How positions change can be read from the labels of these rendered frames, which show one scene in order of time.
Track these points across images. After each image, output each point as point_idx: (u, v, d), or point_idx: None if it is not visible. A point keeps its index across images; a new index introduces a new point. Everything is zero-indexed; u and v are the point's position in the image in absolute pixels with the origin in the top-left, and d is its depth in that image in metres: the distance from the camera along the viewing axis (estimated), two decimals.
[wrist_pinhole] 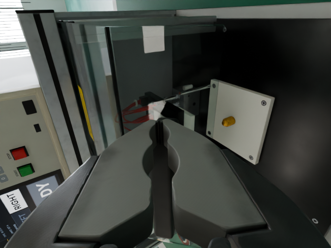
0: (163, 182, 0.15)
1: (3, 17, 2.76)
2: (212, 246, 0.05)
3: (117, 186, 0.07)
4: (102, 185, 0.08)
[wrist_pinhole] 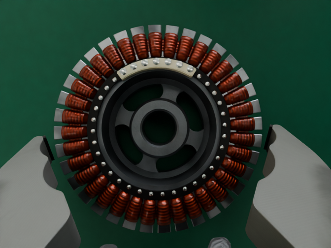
0: None
1: None
2: (212, 246, 0.05)
3: (23, 215, 0.07)
4: (0, 224, 0.06)
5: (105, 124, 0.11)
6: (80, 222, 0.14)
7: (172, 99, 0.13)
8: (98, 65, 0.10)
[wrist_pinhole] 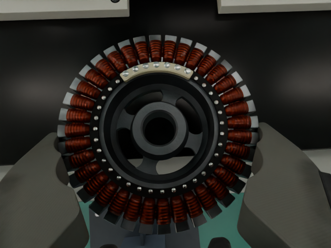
0: None
1: None
2: (212, 246, 0.05)
3: (35, 209, 0.07)
4: (14, 216, 0.06)
5: (107, 124, 0.12)
6: None
7: (171, 104, 0.13)
8: (103, 68, 0.11)
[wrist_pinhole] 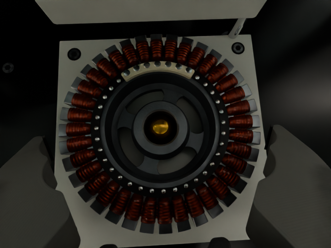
0: None
1: None
2: (212, 246, 0.05)
3: (22, 215, 0.07)
4: (0, 224, 0.06)
5: (108, 124, 0.12)
6: None
7: (173, 103, 0.13)
8: (104, 67, 0.11)
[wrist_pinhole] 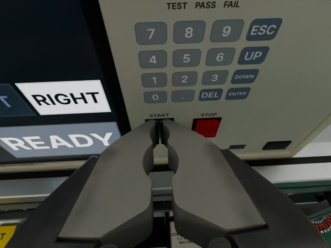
0: None
1: None
2: (212, 246, 0.05)
3: (117, 186, 0.07)
4: (102, 185, 0.08)
5: None
6: None
7: None
8: None
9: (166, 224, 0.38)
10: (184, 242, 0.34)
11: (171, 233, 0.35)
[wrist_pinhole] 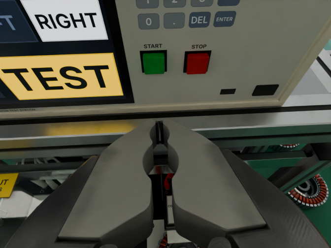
0: None
1: None
2: (212, 246, 0.05)
3: (117, 186, 0.07)
4: (102, 185, 0.08)
5: None
6: None
7: (185, 246, 0.42)
8: (167, 237, 0.41)
9: (163, 199, 0.43)
10: None
11: (168, 205, 0.40)
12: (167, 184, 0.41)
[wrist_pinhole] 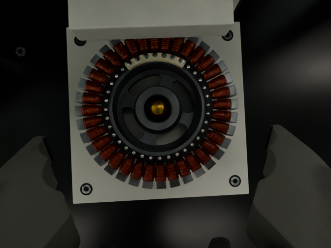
0: None
1: None
2: (212, 246, 0.05)
3: (22, 215, 0.07)
4: (0, 224, 0.06)
5: (114, 105, 0.14)
6: None
7: (168, 87, 0.16)
8: (110, 58, 0.13)
9: None
10: None
11: None
12: None
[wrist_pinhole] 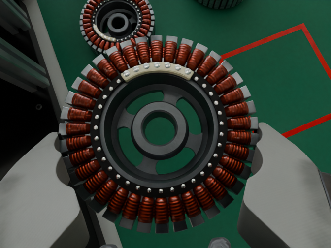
0: None
1: None
2: (212, 246, 0.05)
3: (35, 209, 0.07)
4: (14, 216, 0.06)
5: (107, 123, 0.12)
6: None
7: (172, 104, 0.13)
8: (104, 68, 0.11)
9: None
10: None
11: None
12: None
